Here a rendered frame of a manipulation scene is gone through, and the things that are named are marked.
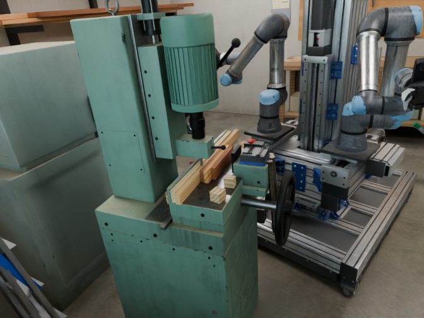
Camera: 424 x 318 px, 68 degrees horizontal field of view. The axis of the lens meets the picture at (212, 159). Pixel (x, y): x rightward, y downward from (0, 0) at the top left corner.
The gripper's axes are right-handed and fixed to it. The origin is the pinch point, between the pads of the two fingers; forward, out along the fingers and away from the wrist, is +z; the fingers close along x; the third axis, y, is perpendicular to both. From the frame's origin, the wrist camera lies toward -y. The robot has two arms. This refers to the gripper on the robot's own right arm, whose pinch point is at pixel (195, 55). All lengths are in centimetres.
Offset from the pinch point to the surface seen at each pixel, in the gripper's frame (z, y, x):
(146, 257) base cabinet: -38, 47, -124
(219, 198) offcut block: -70, 17, -111
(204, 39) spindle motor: -63, -32, -92
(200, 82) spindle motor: -61, -19, -97
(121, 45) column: -36, -34, -102
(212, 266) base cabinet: -68, 43, -120
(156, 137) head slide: -41, 1, -102
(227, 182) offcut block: -68, 18, -100
